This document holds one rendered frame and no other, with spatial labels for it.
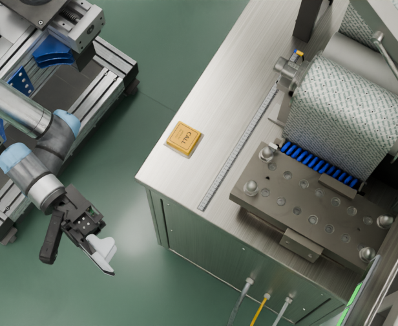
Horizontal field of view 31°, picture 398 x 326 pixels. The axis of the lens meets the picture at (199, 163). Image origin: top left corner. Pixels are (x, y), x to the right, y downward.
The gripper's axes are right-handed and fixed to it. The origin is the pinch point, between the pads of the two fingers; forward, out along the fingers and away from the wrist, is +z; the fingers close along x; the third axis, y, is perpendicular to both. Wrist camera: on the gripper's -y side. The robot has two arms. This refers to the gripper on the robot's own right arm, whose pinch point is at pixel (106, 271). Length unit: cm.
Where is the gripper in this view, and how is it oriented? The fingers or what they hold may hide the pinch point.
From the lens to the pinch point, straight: 155.3
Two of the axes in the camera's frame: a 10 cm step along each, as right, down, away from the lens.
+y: 7.2, -6.4, 2.7
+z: 7.0, 6.8, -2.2
